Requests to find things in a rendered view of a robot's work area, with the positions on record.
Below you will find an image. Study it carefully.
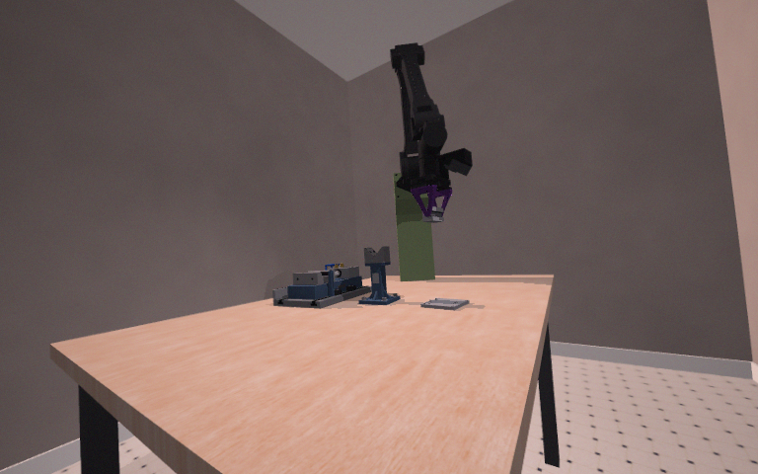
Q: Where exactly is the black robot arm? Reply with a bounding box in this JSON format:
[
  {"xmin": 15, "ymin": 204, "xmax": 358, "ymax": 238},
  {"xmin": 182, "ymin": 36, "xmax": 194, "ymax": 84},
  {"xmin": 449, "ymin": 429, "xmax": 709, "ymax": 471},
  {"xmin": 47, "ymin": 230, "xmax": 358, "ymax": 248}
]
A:
[{"xmin": 390, "ymin": 42, "xmax": 472, "ymax": 192}]

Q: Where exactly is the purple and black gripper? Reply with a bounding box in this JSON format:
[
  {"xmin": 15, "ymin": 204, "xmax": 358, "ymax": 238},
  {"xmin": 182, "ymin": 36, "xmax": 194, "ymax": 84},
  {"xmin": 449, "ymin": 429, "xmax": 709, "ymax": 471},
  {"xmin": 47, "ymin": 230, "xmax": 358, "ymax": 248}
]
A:
[{"xmin": 411, "ymin": 156, "xmax": 452, "ymax": 217}]

